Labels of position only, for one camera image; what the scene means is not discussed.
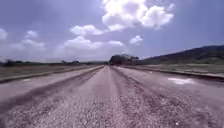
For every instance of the dry grass field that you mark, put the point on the dry grass field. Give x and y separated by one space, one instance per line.
190 67
33 69

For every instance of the grey gravelly asphalt road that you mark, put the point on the grey gravelly asphalt road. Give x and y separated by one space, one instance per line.
110 100

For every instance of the clump of dark trees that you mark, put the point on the clump of dark trees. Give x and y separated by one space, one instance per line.
119 59

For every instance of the distant line of trees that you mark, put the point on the distant line of trees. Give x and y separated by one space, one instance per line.
40 62

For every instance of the dark wooded hill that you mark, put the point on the dark wooded hill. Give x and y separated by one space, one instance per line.
196 55

